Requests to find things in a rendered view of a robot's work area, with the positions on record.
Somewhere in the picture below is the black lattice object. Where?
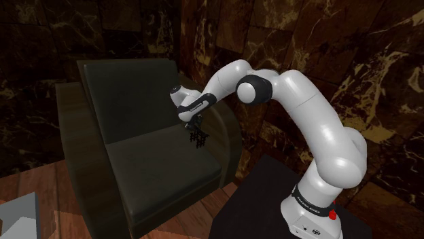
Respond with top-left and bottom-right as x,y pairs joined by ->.
189,128 -> 210,149

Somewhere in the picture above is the dark armchair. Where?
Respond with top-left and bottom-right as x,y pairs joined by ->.
55,58 -> 243,239

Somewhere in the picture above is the black robot stand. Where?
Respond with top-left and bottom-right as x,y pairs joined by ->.
207,153 -> 374,239

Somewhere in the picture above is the grey box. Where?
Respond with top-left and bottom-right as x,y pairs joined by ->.
0,191 -> 41,239

